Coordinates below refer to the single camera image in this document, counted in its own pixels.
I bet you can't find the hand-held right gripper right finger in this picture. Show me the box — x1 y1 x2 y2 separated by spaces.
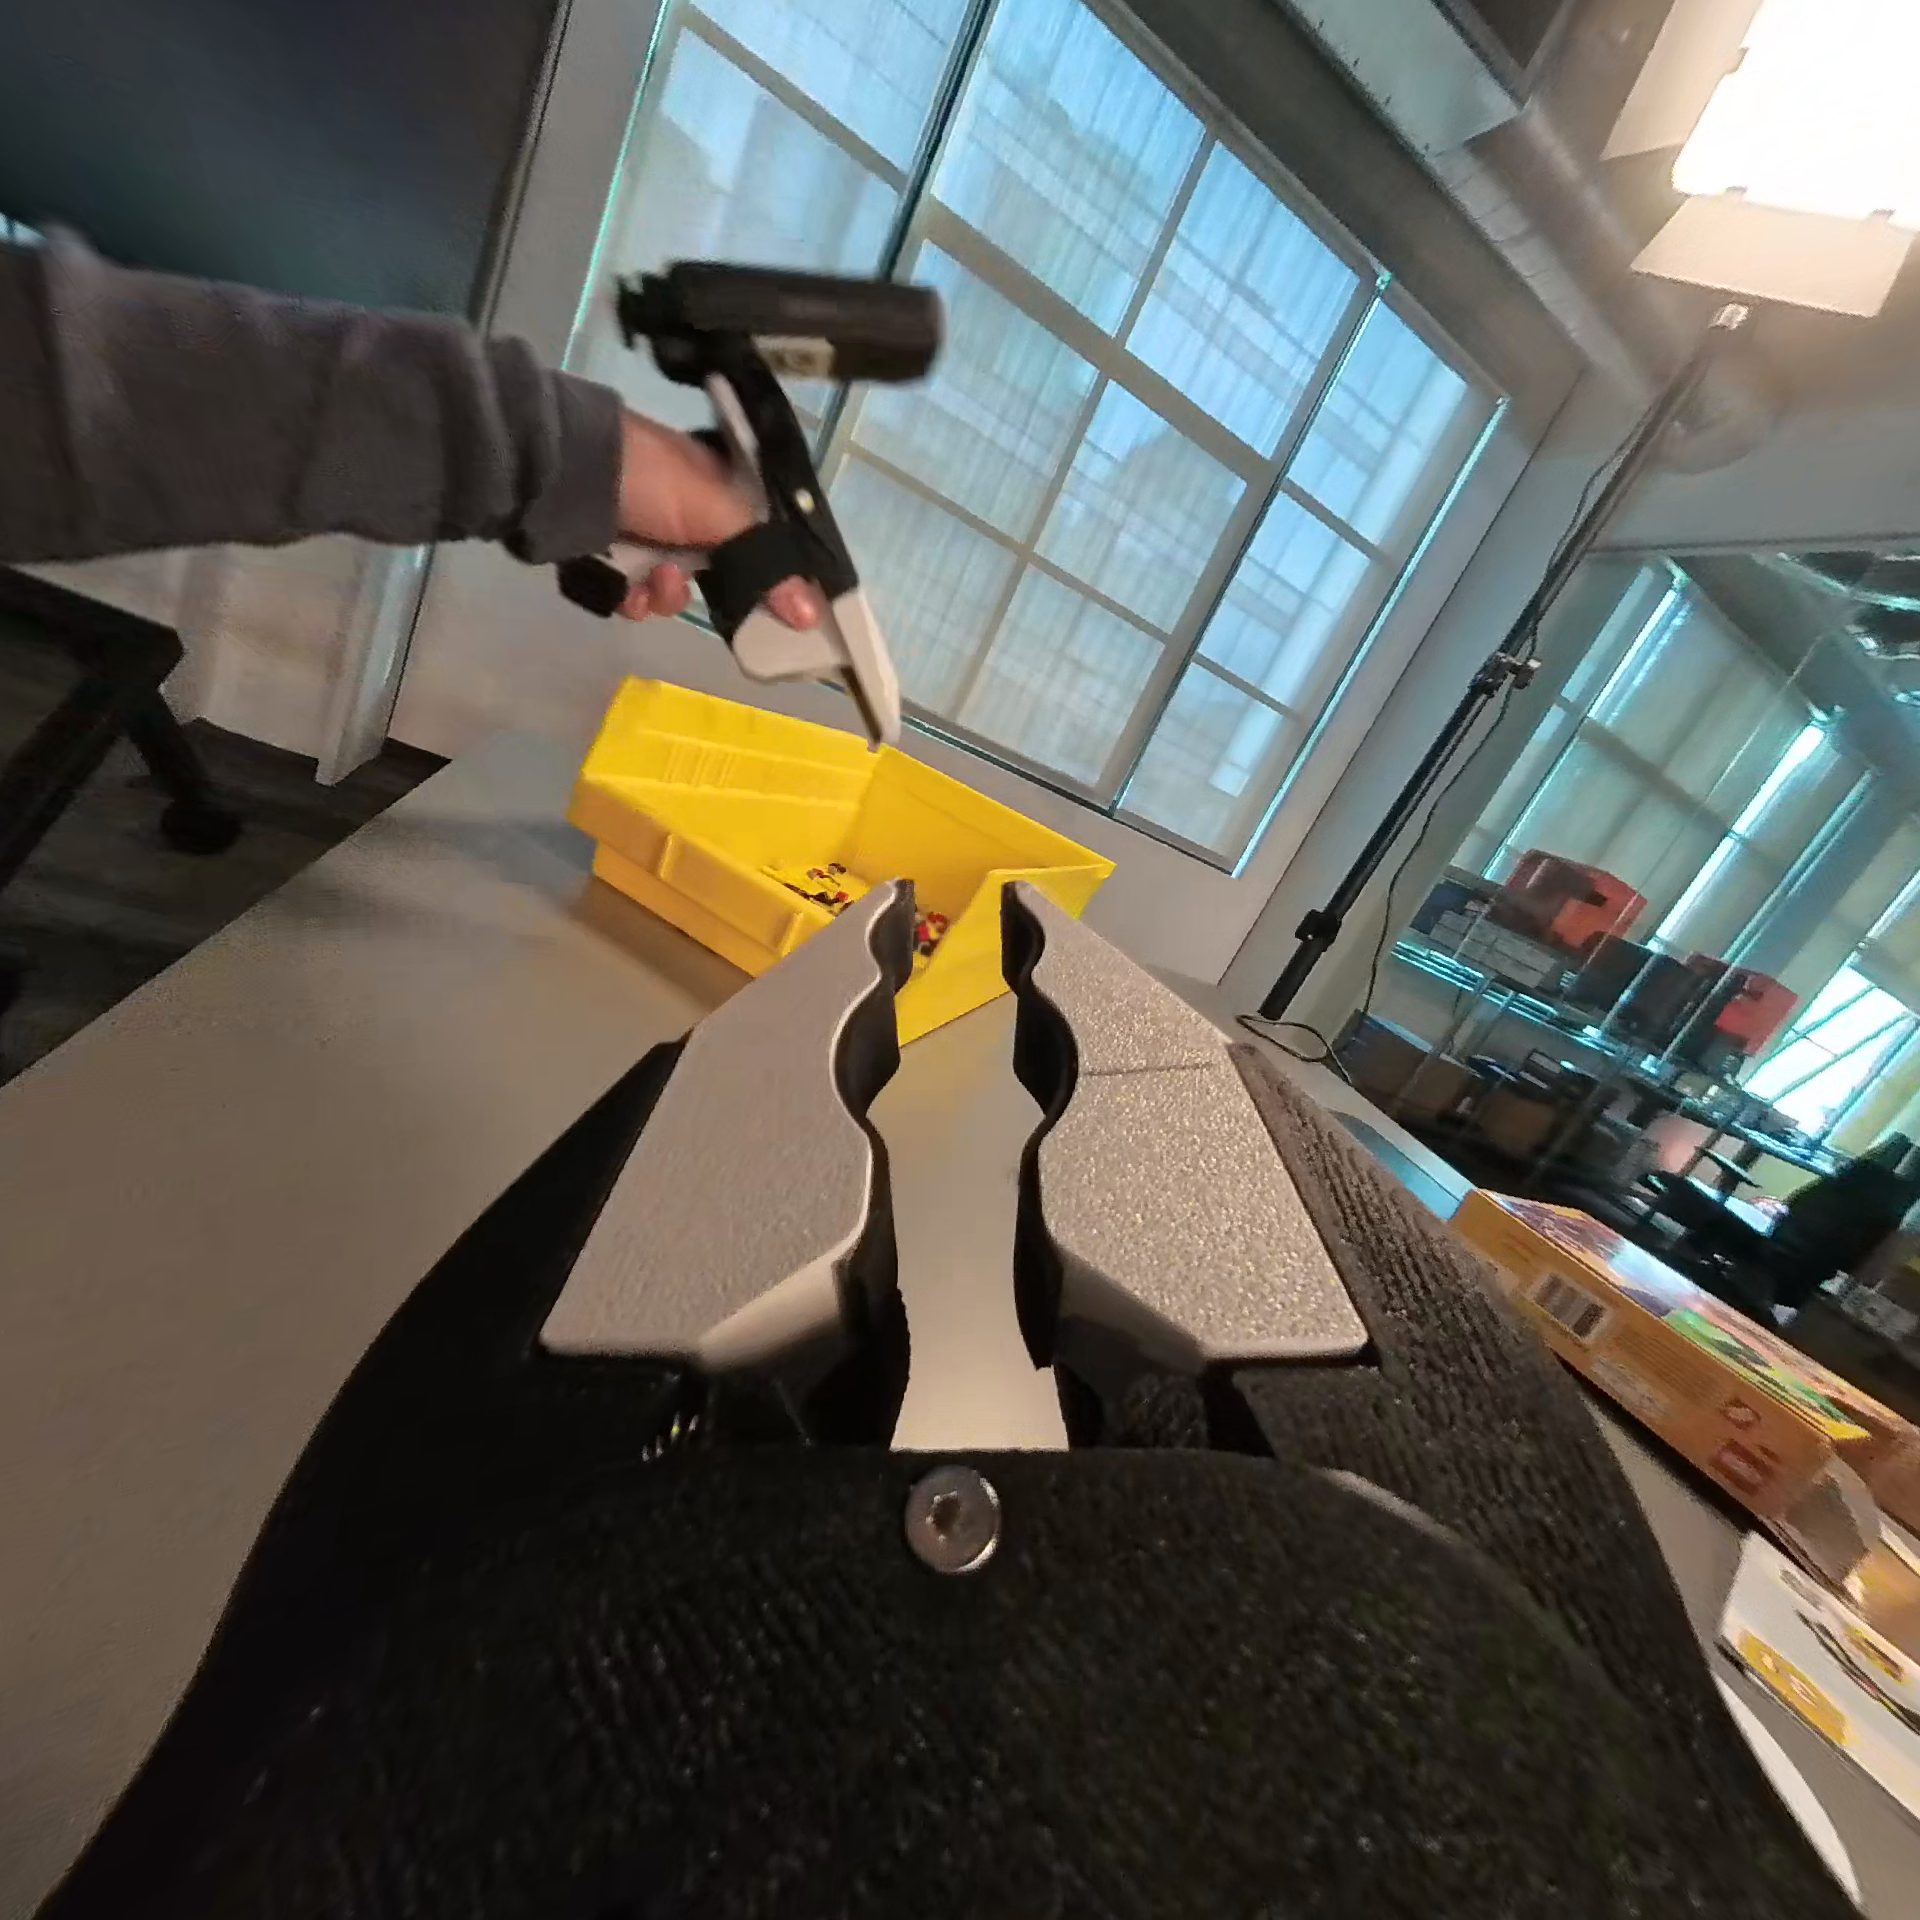
997 881 1374 1369

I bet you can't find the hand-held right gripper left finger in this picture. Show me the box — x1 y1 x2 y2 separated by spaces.
539 881 917 1449

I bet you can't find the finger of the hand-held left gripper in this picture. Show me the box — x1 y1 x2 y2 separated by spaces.
832 590 905 750

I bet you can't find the pile of lego pieces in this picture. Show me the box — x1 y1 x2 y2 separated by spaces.
761 853 957 965

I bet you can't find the yellow cardboard lego box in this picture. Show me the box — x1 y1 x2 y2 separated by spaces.
1446 1185 1920 1597

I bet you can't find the person's left hand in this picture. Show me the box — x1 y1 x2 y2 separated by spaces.
612 409 828 635

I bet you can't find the large white-framed window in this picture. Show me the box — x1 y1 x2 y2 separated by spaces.
575 0 1503 875

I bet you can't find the red black tool case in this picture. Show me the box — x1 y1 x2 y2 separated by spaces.
1684 951 1800 1056
1497 849 1653 951

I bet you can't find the black office chair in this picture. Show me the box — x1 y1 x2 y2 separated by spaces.
1647 1131 1920 1326

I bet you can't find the closed booklet with colourful cover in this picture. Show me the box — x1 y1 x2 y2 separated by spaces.
1715 1530 1920 1778

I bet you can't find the studio light panel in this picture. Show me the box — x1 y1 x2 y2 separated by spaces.
1627 0 1920 320

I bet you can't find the black cable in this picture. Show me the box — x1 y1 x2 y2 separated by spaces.
1235 1009 1355 1070

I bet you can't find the black table frame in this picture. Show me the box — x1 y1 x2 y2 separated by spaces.
0 568 245 905

